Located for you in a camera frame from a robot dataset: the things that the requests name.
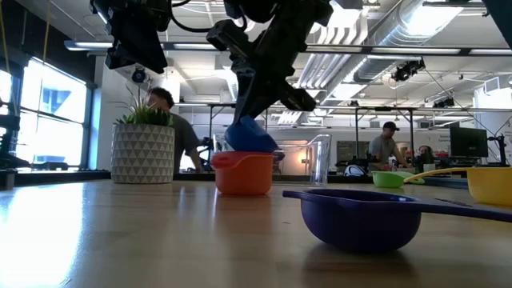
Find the purple measuring cup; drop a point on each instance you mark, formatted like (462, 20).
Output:
(360, 224)

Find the blue measuring cup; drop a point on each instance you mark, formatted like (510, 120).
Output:
(250, 138)

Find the clear plastic basket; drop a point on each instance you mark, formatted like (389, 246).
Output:
(322, 160)

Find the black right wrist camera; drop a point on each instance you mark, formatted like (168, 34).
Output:
(226, 38)

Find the silver ceiling duct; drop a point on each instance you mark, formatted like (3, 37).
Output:
(384, 60)

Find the black stand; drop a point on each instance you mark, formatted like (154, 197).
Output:
(10, 140)

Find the green measuring cup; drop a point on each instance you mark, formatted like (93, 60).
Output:
(386, 179)

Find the large window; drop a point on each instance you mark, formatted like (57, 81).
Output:
(52, 120)

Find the round black camera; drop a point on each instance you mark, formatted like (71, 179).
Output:
(138, 75)

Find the green artificial plant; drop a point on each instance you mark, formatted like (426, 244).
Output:
(144, 114)

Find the overhead light bar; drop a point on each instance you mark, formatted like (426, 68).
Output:
(200, 46)

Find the red measuring cup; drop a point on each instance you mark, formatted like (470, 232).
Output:
(219, 160)

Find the white triangle-patterned plant pot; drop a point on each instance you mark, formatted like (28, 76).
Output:
(142, 154)

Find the small black ceiling device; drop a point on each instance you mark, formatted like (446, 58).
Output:
(444, 102)

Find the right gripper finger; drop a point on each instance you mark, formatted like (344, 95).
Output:
(266, 96)
(244, 96)

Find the black background robot arm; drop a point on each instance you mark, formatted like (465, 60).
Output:
(207, 146)

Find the black ceiling camera mount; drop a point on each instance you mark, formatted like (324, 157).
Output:
(408, 70)

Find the yellow measuring cup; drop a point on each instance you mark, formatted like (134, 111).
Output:
(488, 186)

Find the orange measuring cup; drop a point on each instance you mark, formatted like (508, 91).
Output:
(244, 178)

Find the black background table frame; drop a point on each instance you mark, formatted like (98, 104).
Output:
(380, 108)

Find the black computer monitor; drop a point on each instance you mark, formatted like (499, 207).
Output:
(468, 142)

